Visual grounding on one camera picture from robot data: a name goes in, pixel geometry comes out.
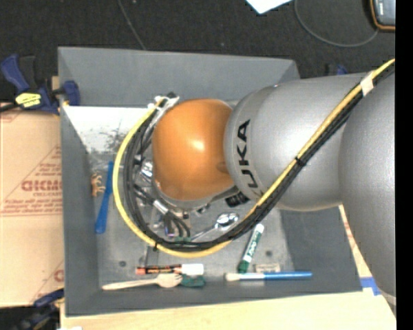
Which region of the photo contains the blue and white brush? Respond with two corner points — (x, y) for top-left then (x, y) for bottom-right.
(224, 270), (313, 283)

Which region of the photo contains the orange toy animal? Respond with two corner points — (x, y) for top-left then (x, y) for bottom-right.
(90, 172), (107, 198)

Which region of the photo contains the small tan flat box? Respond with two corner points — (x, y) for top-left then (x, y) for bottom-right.
(254, 263), (282, 274)

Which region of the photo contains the shiny metal spoon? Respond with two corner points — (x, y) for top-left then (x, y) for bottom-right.
(191, 212), (240, 242)

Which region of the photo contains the green and white marker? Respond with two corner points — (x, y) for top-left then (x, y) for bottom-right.
(237, 223), (266, 274)

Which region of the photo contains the brown cardboard board, red print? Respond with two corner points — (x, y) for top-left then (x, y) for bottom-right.
(0, 102), (66, 309)

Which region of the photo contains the blue plastic stick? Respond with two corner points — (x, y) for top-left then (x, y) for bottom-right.
(94, 160), (116, 234)

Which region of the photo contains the grey metal bin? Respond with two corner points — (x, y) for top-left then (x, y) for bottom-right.
(56, 46), (364, 316)

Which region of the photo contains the small green toy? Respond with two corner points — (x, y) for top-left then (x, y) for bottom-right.
(180, 275), (207, 288)

